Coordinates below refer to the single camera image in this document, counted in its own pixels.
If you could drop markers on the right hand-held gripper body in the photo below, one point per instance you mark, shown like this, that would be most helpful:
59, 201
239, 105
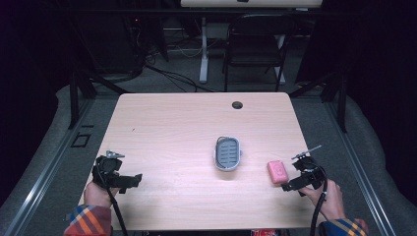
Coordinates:
309, 168

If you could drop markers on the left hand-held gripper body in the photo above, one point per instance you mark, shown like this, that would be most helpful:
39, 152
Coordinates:
106, 167

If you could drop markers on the person's left hand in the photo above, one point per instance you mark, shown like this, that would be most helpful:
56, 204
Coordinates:
96, 196

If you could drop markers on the person's right hand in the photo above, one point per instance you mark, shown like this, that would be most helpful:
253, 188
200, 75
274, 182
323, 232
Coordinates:
327, 201

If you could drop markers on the pink soap bar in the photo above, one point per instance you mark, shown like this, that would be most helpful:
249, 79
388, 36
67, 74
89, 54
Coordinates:
277, 172

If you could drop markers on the red packet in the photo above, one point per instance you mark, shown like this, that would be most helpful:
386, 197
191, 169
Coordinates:
264, 233

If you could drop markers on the grey soap dish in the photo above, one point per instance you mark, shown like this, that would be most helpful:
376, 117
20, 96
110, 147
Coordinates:
227, 154

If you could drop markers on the black folding chair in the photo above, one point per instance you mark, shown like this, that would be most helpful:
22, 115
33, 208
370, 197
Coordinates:
259, 42

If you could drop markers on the white desk leg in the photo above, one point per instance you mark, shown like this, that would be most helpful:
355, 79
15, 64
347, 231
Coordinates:
204, 52

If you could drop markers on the grey metal floor rail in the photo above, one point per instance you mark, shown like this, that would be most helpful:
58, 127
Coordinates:
42, 177
357, 170

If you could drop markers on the black metal frame stand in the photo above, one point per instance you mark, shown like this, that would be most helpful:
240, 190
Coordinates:
80, 95
336, 98

